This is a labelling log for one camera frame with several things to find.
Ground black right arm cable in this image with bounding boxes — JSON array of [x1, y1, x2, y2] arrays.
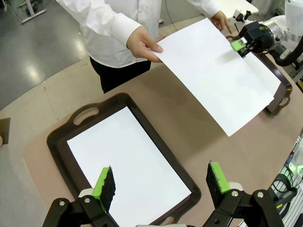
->
[[266, 40, 303, 67]]

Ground dark brown plastic tray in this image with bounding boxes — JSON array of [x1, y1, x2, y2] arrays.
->
[[225, 35, 294, 116], [46, 92, 202, 227]]

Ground person's black trousers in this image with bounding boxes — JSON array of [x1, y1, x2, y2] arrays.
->
[[89, 56, 152, 94]]

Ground person's left hand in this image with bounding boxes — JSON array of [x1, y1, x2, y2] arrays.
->
[[210, 10, 234, 35]]

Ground person in brown apron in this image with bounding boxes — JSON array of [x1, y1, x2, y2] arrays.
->
[[0, 117, 11, 145]]

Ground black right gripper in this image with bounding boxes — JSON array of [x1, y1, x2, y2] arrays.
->
[[231, 20, 274, 59]]

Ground white desk base foot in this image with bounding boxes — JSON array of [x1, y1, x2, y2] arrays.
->
[[20, 0, 48, 24]]

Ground white A4 paper sheet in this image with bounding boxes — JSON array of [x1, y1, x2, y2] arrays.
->
[[155, 17, 276, 138], [66, 105, 192, 227], [243, 56, 282, 98]]

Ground large white table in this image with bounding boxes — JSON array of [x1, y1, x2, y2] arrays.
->
[[224, 0, 259, 18]]

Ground brown table mat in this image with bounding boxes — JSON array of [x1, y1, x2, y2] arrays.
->
[[22, 29, 303, 227]]

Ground person's right hand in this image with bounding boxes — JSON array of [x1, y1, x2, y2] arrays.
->
[[126, 25, 166, 63]]

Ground person's right forearm white sleeve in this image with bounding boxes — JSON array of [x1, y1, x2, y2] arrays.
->
[[55, 0, 143, 49]]

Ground white slotted robot base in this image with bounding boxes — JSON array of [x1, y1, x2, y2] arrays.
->
[[267, 134, 303, 227]]

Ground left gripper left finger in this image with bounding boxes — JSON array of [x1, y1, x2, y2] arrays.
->
[[42, 166, 119, 227]]

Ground black coiled cable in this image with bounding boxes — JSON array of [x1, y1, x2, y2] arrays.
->
[[269, 174, 298, 209]]

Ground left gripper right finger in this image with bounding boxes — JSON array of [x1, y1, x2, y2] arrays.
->
[[205, 162, 284, 227]]

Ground person's left forearm white sleeve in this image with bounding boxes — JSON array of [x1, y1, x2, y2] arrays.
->
[[189, 0, 221, 17]]

